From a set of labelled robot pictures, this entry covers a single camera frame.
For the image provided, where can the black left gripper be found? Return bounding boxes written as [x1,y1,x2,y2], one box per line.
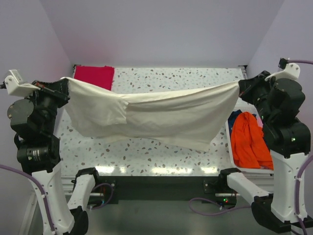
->
[25,76,70,132]

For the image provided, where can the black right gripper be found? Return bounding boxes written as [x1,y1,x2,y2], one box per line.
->
[237,68,273,120]

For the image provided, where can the cream white t shirt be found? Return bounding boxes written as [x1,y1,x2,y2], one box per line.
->
[65,78,239,151]

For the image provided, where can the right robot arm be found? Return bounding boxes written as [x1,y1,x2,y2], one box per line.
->
[218,71,313,234]

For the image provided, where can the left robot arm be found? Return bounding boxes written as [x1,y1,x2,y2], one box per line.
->
[7,78,101,235]

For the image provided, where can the pink garment in basket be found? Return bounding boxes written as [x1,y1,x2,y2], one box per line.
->
[257,117,263,127]

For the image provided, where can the navy blue t shirt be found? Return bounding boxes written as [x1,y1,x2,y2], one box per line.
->
[227,110,260,132]

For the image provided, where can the folded red t shirt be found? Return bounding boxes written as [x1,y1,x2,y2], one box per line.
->
[74,65,115,91]

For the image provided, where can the orange t shirt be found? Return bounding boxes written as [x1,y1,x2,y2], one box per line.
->
[231,127,273,170]

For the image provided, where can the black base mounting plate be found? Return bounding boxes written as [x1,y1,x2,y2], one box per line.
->
[90,176,239,207]

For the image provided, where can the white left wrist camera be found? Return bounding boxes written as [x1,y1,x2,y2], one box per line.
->
[0,70,40,97]

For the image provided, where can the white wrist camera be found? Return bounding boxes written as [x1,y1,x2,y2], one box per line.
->
[0,70,40,97]
[265,58,300,81]

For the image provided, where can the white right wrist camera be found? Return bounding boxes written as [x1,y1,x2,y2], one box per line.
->
[265,58,300,81]

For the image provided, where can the aluminium table frame rail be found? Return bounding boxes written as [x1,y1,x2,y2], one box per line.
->
[56,66,247,181]

